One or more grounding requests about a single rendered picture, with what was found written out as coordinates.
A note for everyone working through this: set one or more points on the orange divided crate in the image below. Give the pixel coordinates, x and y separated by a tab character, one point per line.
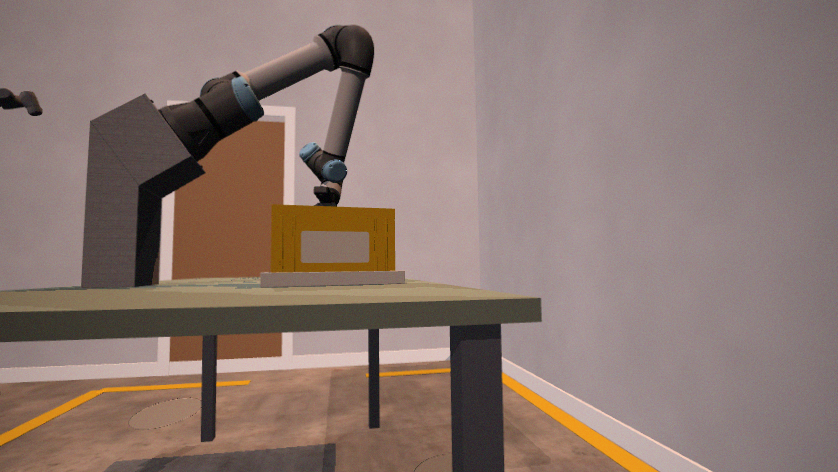
332	239

